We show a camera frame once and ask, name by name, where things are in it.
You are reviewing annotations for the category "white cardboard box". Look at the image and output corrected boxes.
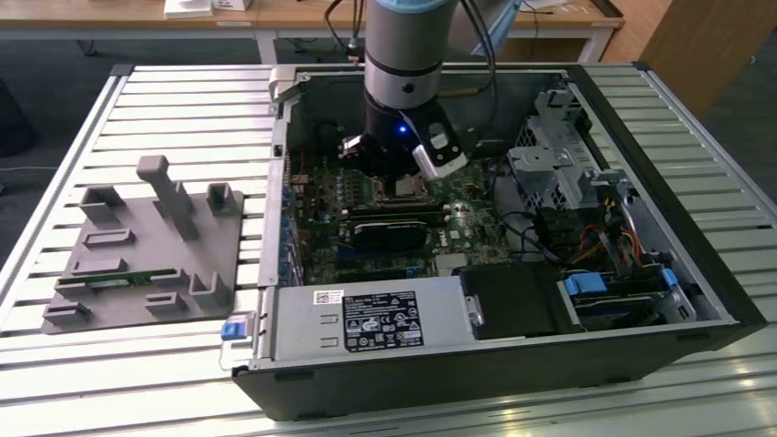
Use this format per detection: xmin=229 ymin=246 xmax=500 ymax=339
xmin=163 ymin=0 xmax=215 ymax=20

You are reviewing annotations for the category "black disk drive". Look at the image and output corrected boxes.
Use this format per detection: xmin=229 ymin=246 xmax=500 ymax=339
xmin=569 ymin=281 xmax=666 ymax=329

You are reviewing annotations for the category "black RAM slot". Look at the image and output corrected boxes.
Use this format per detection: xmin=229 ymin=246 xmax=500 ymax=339
xmin=346 ymin=204 xmax=442 ymax=216
xmin=349 ymin=211 xmax=445 ymax=225

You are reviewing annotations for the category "black CPU socket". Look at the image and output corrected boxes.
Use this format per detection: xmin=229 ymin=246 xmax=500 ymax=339
xmin=369 ymin=175 xmax=437 ymax=205

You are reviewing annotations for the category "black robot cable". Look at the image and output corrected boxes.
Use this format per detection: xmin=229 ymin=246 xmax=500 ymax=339
xmin=458 ymin=0 xmax=500 ymax=142

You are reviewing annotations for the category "blue disk carrier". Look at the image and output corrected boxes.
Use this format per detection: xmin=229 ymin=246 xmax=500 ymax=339
xmin=562 ymin=271 xmax=608 ymax=300

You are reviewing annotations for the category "grey parts rack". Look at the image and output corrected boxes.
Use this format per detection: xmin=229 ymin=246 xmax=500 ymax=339
xmin=39 ymin=154 xmax=245 ymax=336

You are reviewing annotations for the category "black plastic shroud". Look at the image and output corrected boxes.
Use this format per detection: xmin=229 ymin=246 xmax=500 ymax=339
xmin=452 ymin=261 xmax=588 ymax=341

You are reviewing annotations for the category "grey plastic case latch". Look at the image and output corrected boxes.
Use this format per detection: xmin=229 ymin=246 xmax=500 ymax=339
xmin=267 ymin=66 xmax=304 ymax=105

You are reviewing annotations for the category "green RAM stick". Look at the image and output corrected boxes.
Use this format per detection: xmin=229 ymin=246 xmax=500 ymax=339
xmin=84 ymin=269 xmax=177 ymax=289

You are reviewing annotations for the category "yellow wire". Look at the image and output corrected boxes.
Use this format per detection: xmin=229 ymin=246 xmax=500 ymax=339
xmin=576 ymin=236 xmax=608 ymax=265

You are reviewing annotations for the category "small silver heatsink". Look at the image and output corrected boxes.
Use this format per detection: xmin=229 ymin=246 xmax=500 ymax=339
xmin=434 ymin=253 xmax=473 ymax=276

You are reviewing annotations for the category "silver power supply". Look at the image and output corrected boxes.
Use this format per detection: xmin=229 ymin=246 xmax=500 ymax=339
xmin=265 ymin=276 xmax=474 ymax=361

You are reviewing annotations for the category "green motherboard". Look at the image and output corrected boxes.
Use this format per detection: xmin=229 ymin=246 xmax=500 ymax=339
xmin=284 ymin=145 xmax=517 ymax=286

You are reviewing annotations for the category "black open PC case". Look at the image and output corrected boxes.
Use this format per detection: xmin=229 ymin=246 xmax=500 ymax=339
xmin=229 ymin=62 xmax=768 ymax=422

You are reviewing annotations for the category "wooden cabinet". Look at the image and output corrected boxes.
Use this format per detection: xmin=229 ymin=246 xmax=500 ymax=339
xmin=600 ymin=0 xmax=777 ymax=120

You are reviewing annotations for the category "orange wire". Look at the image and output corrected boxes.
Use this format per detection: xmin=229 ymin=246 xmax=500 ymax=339
xmin=624 ymin=227 xmax=645 ymax=259

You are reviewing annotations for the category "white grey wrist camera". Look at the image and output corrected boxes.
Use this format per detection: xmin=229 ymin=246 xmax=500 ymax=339
xmin=410 ymin=121 xmax=469 ymax=179

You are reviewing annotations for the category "black graphics card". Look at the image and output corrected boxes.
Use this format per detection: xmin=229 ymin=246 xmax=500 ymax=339
xmin=348 ymin=220 xmax=429 ymax=254

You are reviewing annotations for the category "metal disk bay cage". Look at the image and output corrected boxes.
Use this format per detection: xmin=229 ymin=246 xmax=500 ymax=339
xmin=506 ymin=88 xmax=638 ymax=213

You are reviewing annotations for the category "long wooden desk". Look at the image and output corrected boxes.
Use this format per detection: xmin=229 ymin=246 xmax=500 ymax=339
xmin=0 ymin=0 xmax=626 ymax=65

